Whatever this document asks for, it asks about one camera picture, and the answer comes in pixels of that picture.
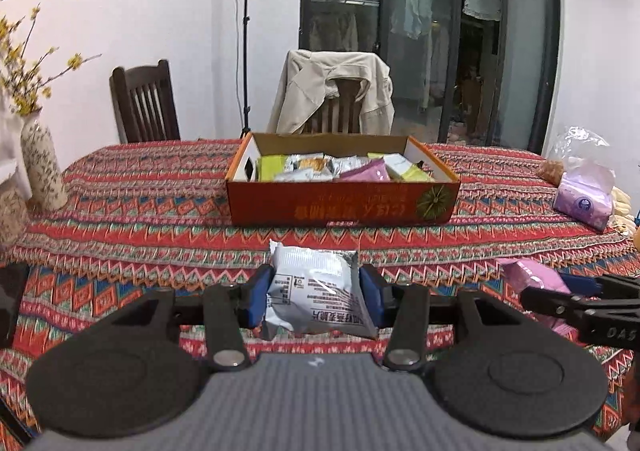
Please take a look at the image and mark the clear plastic bag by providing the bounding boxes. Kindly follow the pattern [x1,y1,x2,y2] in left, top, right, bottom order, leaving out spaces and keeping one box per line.
[537,126,637,237]

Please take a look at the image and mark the glass sliding door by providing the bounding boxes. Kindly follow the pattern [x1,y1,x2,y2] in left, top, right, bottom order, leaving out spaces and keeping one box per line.
[299,0,561,153]

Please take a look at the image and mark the beige jacket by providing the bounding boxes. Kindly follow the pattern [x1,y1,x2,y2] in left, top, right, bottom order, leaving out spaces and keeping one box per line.
[267,49,395,136]

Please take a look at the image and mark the green white snack pack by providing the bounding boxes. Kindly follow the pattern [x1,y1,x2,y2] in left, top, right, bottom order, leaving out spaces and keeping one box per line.
[383,153,434,182]

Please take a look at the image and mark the black light stand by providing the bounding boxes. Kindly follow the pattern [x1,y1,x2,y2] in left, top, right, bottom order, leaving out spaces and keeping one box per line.
[241,0,250,137]

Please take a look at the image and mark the colourful patterned tablecloth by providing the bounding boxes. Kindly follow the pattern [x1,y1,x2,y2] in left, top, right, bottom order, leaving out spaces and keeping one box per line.
[1,140,639,438]

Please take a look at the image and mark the white yellow snack packet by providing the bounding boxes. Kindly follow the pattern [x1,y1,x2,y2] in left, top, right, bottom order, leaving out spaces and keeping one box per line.
[285,153,331,173]

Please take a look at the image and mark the purple tissue pack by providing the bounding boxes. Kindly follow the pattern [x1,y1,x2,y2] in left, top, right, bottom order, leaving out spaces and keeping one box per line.
[553,160,615,233]

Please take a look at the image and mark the silver white snack packet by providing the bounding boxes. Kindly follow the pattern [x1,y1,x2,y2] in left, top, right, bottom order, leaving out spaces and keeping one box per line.
[262,241,378,339]

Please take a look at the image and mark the pink snack pack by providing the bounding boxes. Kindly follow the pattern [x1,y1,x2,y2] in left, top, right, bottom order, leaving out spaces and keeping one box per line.
[497,258,574,336]
[338,159,390,182]

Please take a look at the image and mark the orange cardboard box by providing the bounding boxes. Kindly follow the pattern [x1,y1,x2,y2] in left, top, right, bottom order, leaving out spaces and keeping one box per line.
[226,134,461,227]

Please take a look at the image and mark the dark wooden chair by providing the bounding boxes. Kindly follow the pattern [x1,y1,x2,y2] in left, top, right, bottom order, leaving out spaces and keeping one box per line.
[110,59,181,144]

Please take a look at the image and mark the floral ceramic vase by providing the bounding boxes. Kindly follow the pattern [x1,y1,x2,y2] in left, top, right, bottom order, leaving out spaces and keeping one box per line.
[21,112,68,212]

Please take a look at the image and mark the wooden chair with jacket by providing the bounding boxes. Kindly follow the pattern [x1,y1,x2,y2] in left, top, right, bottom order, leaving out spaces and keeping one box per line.
[302,80,361,134]

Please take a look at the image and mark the green snack pack left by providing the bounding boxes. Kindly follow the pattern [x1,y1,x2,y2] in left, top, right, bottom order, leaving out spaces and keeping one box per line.
[257,154,288,182]

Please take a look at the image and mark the yellow flower branches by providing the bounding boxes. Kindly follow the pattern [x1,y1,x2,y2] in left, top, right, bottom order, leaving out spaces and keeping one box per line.
[1,5,101,118]

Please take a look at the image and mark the patterned lace container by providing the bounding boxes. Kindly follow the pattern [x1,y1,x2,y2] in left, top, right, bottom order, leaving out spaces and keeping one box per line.
[0,178,29,252]

